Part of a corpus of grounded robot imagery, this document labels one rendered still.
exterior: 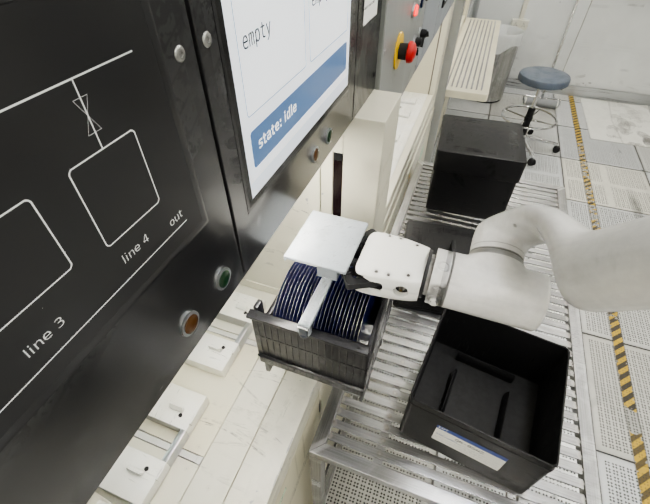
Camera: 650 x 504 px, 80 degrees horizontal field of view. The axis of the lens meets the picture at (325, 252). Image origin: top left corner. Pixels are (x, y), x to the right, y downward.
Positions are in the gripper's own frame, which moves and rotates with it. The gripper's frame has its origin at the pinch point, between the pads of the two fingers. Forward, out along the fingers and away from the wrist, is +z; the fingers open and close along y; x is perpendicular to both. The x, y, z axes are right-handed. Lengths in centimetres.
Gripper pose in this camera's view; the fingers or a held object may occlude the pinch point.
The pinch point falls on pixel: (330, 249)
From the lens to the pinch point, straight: 62.8
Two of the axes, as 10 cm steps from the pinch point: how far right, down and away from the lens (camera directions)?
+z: -9.4, -2.4, 2.5
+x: 0.0, -7.2, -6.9
